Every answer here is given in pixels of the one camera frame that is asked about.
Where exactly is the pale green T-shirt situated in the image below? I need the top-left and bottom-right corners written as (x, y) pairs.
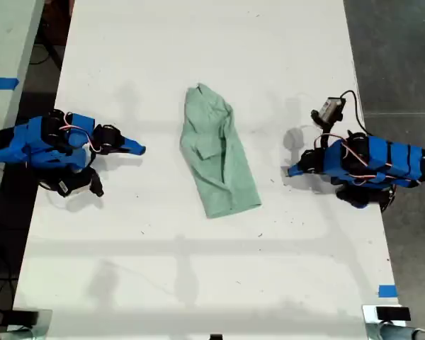
top-left (178, 82), bottom-right (263, 220)

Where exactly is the white side table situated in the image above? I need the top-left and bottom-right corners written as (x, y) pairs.
top-left (0, 0), bottom-right (46, 227)

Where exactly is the blue tape strip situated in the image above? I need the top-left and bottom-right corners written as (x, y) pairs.
top-left (378, 284), bottom-right (399, 299)
top-left (0, 76), bottom-right (20, 91)

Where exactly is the small black box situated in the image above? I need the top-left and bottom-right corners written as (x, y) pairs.
top-left (11, 309), bottom-right (40, 325)
top-left (375, 306), bottom-right (412, 322)

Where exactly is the metal table clamp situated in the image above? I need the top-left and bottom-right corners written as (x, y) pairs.
top-left (0, 308), bottom-right (54, 340)
top-left (361, 303), bottom-right (425, 340)

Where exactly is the red and white servo wire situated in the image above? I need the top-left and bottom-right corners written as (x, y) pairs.
top-left (58, 111), bottom-right (103, 154)
top-left (313, 133), bottom-right (392, 186)

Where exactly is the short black camera stalk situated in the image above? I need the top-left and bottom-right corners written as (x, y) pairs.
top-left (310, 109), bottom-right (336, 146)
top-left (79, 166), bottom-right (105, 198)

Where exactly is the grey camera box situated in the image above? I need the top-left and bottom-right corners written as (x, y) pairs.
top-left (318, 96), bottom-right (347, 123)

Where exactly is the black camera box with label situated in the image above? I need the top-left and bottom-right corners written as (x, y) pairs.
top-left (55, 176), bottom-right (81, 198)

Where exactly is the black camera cable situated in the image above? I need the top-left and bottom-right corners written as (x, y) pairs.
top-left (38, 178), bottom-right (60, 194)
top-left (339, 89), bottom-right (373, 137)

